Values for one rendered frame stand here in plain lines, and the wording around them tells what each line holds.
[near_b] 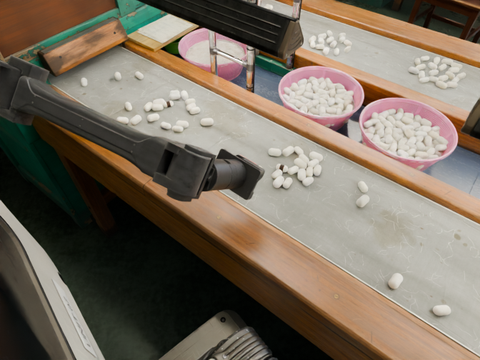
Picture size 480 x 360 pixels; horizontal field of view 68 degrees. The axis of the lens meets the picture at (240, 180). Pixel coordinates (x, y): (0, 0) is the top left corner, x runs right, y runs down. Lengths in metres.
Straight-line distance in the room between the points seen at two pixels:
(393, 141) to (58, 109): 0.86
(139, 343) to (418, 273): 1.07
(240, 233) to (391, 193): 0.40
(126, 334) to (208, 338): 0.61
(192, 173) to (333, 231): 0.42
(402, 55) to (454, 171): 0.51
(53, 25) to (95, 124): 0.75
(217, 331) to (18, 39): 1.02
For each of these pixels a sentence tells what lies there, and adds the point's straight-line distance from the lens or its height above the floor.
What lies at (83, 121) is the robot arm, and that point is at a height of 1.06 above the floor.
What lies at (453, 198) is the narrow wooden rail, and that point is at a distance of 0.99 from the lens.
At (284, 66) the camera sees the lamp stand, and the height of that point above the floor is 0.71.
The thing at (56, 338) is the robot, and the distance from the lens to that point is 0.23.
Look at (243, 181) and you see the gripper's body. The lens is 0.68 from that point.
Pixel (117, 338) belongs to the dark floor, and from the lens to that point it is 1.57.
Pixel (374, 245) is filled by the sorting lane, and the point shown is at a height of 0.74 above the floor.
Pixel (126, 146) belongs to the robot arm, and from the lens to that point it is 0.59.
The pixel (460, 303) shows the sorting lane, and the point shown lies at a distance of 0.87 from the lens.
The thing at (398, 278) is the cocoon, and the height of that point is 0.76.
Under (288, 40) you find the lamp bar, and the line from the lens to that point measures 0.77.
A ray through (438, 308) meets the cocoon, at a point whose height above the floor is 0.76.
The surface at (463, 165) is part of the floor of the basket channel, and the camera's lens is 1.23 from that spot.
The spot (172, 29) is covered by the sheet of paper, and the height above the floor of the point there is 0.78.
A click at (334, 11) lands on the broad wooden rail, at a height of 0.76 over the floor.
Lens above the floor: 1.44
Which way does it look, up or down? 50 degrees down
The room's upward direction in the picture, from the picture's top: straight up
